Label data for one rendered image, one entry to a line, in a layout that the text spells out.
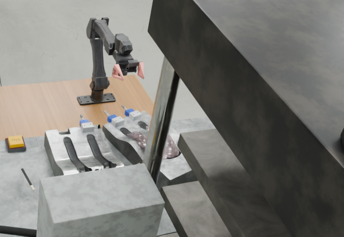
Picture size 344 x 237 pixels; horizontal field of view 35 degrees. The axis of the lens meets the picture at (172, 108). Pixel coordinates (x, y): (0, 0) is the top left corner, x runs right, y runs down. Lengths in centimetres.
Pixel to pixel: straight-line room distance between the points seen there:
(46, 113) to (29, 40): 221
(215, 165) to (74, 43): 358
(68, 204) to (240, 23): 63
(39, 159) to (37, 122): 27
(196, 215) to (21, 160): 106
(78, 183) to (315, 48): 71
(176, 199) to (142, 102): 129
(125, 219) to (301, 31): 65
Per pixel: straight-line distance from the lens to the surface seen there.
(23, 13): 539
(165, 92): 153
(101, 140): 253
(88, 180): 149
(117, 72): 243
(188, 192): 178
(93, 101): 289
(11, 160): 253
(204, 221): 170
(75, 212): 141
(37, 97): 291
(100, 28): 270
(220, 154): 155
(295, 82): 104
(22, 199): 236
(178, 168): 243
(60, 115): 279
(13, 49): 482
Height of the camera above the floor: 251
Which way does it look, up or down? 35 degrees down
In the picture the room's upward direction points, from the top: 13 degrees clockwise
